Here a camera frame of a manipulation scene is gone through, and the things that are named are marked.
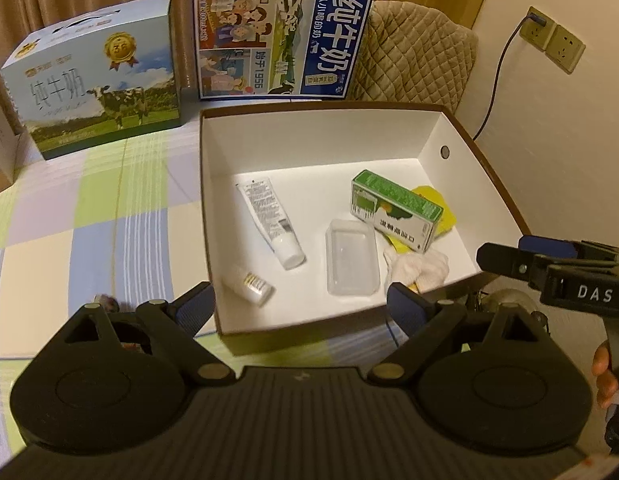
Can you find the white appliance box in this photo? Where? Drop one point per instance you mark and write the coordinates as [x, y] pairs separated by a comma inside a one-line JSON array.
[[2, 150]]

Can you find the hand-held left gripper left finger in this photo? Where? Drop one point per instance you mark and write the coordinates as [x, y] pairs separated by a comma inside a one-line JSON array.
[[197, 305]]

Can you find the blue milk carton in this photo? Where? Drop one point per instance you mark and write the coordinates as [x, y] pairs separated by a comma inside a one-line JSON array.
[[279, 35]]

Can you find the clear plastic container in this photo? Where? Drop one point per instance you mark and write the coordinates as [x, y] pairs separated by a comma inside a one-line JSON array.
[[352, 260]]

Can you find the chair with quilted cover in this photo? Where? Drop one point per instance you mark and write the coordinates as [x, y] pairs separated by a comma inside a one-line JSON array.
[[419, 55]]

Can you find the milk carton with cow picture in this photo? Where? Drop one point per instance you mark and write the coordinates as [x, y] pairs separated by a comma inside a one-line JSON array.
[[99, 85]]

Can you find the wall socket with plug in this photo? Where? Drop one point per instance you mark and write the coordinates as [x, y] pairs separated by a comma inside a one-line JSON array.
[[537, 27]]

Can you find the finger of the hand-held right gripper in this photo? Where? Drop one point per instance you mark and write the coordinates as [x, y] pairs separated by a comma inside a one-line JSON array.
[[544, 246], [509, 262]]

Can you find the yellow packet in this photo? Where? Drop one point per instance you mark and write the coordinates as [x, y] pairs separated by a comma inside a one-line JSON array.
[[447, 220]]

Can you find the person's right hand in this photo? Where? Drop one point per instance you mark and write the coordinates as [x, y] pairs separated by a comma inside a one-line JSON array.
[[603, 367]]

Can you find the red snack packet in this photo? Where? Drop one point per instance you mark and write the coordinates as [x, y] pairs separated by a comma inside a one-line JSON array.
[[130, 346]]

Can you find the green medicine box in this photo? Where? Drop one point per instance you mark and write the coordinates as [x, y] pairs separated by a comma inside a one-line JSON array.
[[399, 210]]

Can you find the brown box with white inside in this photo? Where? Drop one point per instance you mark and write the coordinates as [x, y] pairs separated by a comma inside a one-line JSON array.
[[339, 200]]

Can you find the white cloth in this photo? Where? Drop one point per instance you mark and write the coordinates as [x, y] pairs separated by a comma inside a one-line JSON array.
[[419, 270]]

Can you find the white ointment tube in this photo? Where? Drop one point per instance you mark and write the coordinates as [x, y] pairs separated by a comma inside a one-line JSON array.
[[269, 215]]

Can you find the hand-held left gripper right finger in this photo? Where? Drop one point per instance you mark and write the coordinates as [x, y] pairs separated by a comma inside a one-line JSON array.
[[405, 306]]

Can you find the white pill bottle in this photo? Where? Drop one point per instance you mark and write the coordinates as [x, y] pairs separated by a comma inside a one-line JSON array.
[[249, 285]]

